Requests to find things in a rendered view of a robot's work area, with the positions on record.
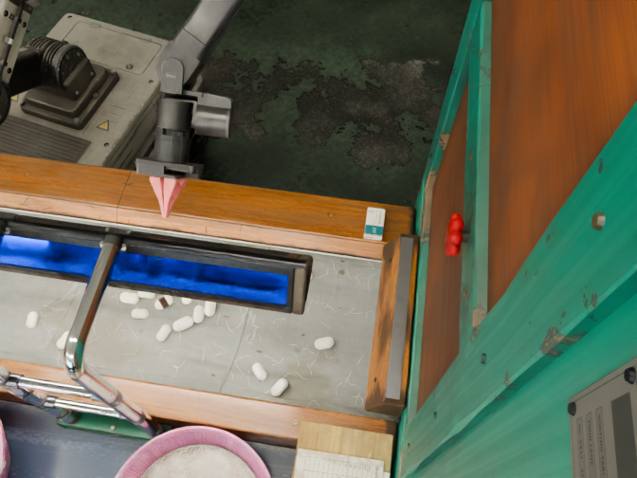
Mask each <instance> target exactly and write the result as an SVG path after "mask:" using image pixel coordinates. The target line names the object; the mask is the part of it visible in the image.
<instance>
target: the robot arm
mask: <svg viewBox="0 0 637 478"><path fill-rule="evenodd" d="M244 2H245V0H200V2H199V3H198V5H197V6H196V8H195V9H194V11H193V12H192V14H191V16H190V17H189V18H188V19H187V20H186V21H185V22H184V24H183V25H182V26H181V28H180V29H179V30H178V31H177V33H176V34H175V36H174V37H173V39H172V40H170V41H169V42H168V44H167V46H166V47H165V49H164V50H163V52H162V53H161V55H160V56H159V58H158V60H157V62H156V66H155V70H156V74H157V76H158V78H159V80H161V83H160V91H161V92H168V93H165V96H164V97H162V99H158V105H157V116H156V128H155V152H154V157H138V158H136V173H137V174H141V175H150V181H151V184H152V186H153V188H154V191H155V194H156V197H157V199H158V201H159V205H160V209H161V213H162V217H163V218H168V217H169V216H170V214H171V211H172V208H173V204H174V202H175V200H176V198H177V196H179V194H180V192H181V191H182V189H183V187H184V186H185V184H186V182H187V181H188V178H196V179H200V178H201V173H203V168H204V165H203V164H197V163H190V162H188V152H189V142H190V133H189V132H185V131H190V130H191V110H192V104H193V113H192V127H193V128H195V134H196V135H204V136H211V137H218V138H230V136H231V132H232V127H233V115H234V101H233V99H231V98H228V96H219V95H214V94H210V92H209V93H208V92H199V91H192V90H191V85H192V84H193V83H194V82H195V81H196V79H197V78H198V76H199V75H200V73H201V72H202V70H203V69H204V67H205V66H206V62H207V60H208V59H209V57H210V55H211V54H212V52H213V51H214V49H215V48H216V47H217V45H218V42H219V40H220V39H221V37H222V36H223V34H224V32H225V31H226V29H227V28H228V26H229V24H230V23H231V21H232V20H233V18H234V17H235V15H236V14H237V12H238V11H239V9H240V8H241V6H242V5H243V3H244ZM169 93H174V94H169ZM175 94H183V95H191V96H197V97H198V98H196V97H190V96H183V95H175Z"/></svg>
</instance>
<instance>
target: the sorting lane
mask: <svg viewBox="0 0 637 478"><path fill-rule="evenodd" d="M0 211H5V212H12V213H17V214H20V215H27V216H34V217H41V218H47V219H54V220H61V221H67V222H74V223H82V224H88V225H95V226H102V227H114V228H121V229H127V230H135V231H141V232H148V233H154V234H161V235H168V236H175V237H182V238H189V239H195V240H203V241H210V242H216V243H223V244H230V245H237V246H244V247H251V248H263V249H270V250H277V251H284V252H290V253H296V254H301V255H303V254H304V255H311V256H312V257H313V266H312V274H313V278H312V280H310V285H309V289H308V294H307V298H306V304H305V308H304V313H303V314H302V315H298V314H293V312H292V313H291V314H289V313H282V312H276V311H270V310H263V309H257V308H250V307H244V306H238V305H231V304H224V303H216V306H215V313H214V314H213V315H212V316H210V317H209V316H207V315H206V314H205V312H204V318H203V320H202V321H201V322H199V323H197V322H195V321H193V325H192V326H191V327H189V328H187V329H185V330H183V331H181V332H177V331H175V330H174V329H173V323H174V322H175V321H177V320H180V319H182V318H184V317H186V316H190V317H192V319H193V312H194V308H195V307H196V306H197V305H201V306H203V307H204V309H205V304H206V301H200V300H194V299H191V303H189V304H183V303H182V298H180V297H175V296H172V297H173V303H172V304H170V305H169V306H168V307H166V308H164V309H162V310H158V309H156V308H155V301H157V300H158V299H160V298H161V297H163V296H165V295H161V294H155V297H154V298H152V299H148V298H140V297H139V296H138V297H139V301H138V302H137V303H135V304H131V303H123V302H122V301H121V300H120V295H121V293H123V292H129V293H135V294H137V291H135V290H130V289H123V288H116V287H110V286H108V288H107V290H106V293H105V296H104V298H103V301H102V304H101V307H100V311H99V314H98V316H97V318H96V321H95V324H94V327H93V329H92V332H91V335H90V337H89V340H88V343H87V346H86V351H85V361H86V364H88V365H89V366H90V367H91V368H92V369H94V370H95V371H96V372H97V373H98V374H101V375H107V376H113V377H124V378H130V379H136V380H142V381H148V382H153V383H160V384H166V385H172V386H177V387H183V388H190V389H195V390H201V391H207V392H214V393H219V394H225V395H237V396H242V397H248V398H254V399H260V400H266V401H272V402H278V403H283V404H290V405H296V406H302V407H307V408H314V409H320V410H325V411H331V412H338V413H344V414H354V415H360V416H367V417H372V418H378V419H384V420H390V421H395V422H397V416H395V415H388V414H378V413H372V412H366V411H365V410H364V407H365V400H366V392H367V383H368V374H369V367H370V358H371V351H372V343H373V330H374V323H375V318H376V308H377V300H378V291H379V283H380V272H381V266H382V261H378V260H372V259H364V258H357V257H351V256H344V255H337V254H331V253H324V252H316V251H310V250H303V249H296V248H284V247H277V246H269V245H263V244H256V243H249V242H243V241H236V240H229V239H222V238H215V237H208V236H202V235H195V234H188V233H182V232H174V231H167V230H155V229H148V228H142V227H135V226H127V225H121V224H114V223H107V222H101V221H94V220H87V219H80V218H73V217H66V216H60V215H53V214H46V213H39V212H32V211H19V210H13V209H6V208H0ZM86 286H87V284H85V283H79V282H72V281H66V280H59V279H53V278H47V277H40V276H34V275H27V274H21V273H14V272H8V271H2V270H0V359H12V360H18V361H23V362H29V363H36V364H42V365H47V366H53V367H60V368H64V362H63V355H64V349H59V348H58V347H57V344H56V343H57V341H58V339H59V338H60V337H61V336H62V335H63V334H64V332H67V331H69V329H70V327H71V324H72V322H73V320H74V317H75V315H76V312H77V309H78V307H79V304H80V302H81V299H82V295H83V292H84V291H85V288H86ZM134 309H146V310H148V311H149V317H148V318H147V319H135V318H133V317H132V311H133V310H134ZM32 311H35V312H37V313H38V314H39V318H38V321H37V324H36V326H35V327H33V328H28V327H27V316H28V314H29V313H30V312H32ZM164 324H168V325H169V326H170V327H171V332H170V334H169V335H168V337H167V338H166V339H165V340H164V341H159V340H157V338H156V335H157V333H158V332H159V330H160V328H161V327H162V325H164ZM326 337H330V338H332V339H333V340H334V345H333V346H332V347H331V348H326V349H321V350H319V349H317V348H316V347H315V341H316V340H317V339H320V338H326ZM255 363H261V364H262V366H263V367H264V369H265V371H266V378H265V379H264V380H258V379H257V377H256V376H255V374H254V372H253V371H252V366H253V365H254V364H255ZM281 378H285V379H286V380H287V381H288V386H287V388H286V389H285V390H284V391H283V392H282V393H281V394H280V395H279V396H274V395H272V393H271V388H272V387H273V386H274V385H275V384H276V383H277V381H278V380H279V379H281Z"/></svg>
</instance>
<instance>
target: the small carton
mask: <svg viewBox="0 0 637 478"><path fill-rule="evenodd" d="M385 212H386V210H383V209H377V208H369V207H368V209H367V216H366V224H365V230H364V238H366V239H373V240H379V241H381V240H382V236H383V229H384V220H385Z"/></svg>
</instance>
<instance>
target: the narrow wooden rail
mask: <svg viewBox="0 0 637 478"><path fill-rule="evenodd" d="M0 365H1V366H2V367H4V368H6V369H7V370H9V371H11V372H12V373H15V374H21V375H25V377H34V378H39V379H44V380H50V381H56V382H62V383H68V384H74V385H79V384H77V383H76V382H75V381H73V380H72V379H71V378H69V377H68V376H67V374H66V372H65V370H64V368H60V367H53V366H47V365H42V364H36V363H29V362H23V361H18V360H12V359H5V358H0ZM101 376H102V377H103V378H105V379H106V380H107V381H108V382H109V383H111V384H112V385H113V386H114V387H116V388H117V389H118V390H119V391H120V392H122V393H123V394H124V395H125V396H127V397H128V398H129V399H130V400H131V401H133V402H134V403H135V404H136V405H137V406H138V407H139V408H140V409H141V410H142V411H144V412H145V413H146V414H147V415H149V416H150V417H151V418H152V419H154V420H155V421H156V422H157V423H163V424H169V425H173V426H175V427H176V428H177V429H178V428H183V427H188V426H207V427H213V428H217V429H221V430H224V431H226V432H230V433H232V434H234V435H236V436H238V437H239V438H241V439H242V440H245V441H250V442H256V443H262V444H267V445H273V446H279V447H285V448H290V449H297V444H298V438H299V432H300V422H301V421H302V420H304V421H310V422H316V423H321V424H328V425H334V426H339V427H345V428H351V429H357V430H363V431H369V432H380V433H385V434H391V435H393V443H392V454H391V458H393V457H394V455H395V448H396V437H397V422H395V421H390V420H384V419H378V418H372V417H367V416H360V415H354V414H344V413H338V412H331V411H325V410H320V409H314V408H307V407H302V406H296V405H290V404H283V403H278V402H272V401H266V400H260V399H254V398H248V397H242V396H237V395H225V394H219V393H214V392H207V391H201V390H195V389H190V388H183V387H177V386H172V385H166V384H160V383H153V382H148V381H142V380H136V379H130V378H124V377H113V376H107V375H101ZM45 393H47V394H49V395H57V396H59V397H60V398H65V399H71V400H77V401H82V402H88V403H95V404H100V405H106V404H105V403H101V402H96V401H92V400H91V399H89V398H82V397H76V396H70V395H59V394H53V393H48V392H45ZM17 397H18V396H17ZM17 397H16V396H15V395H13V394H11V393H9V392H7V391H6V390H4V389H2V388H0V400H5V401H10V402H16V403H22V404H27V405H32V404H30V403H28V402H26V401H24V399H22V398H20V397H18V398H17ZM106 406H108V405H106Z"/></svg>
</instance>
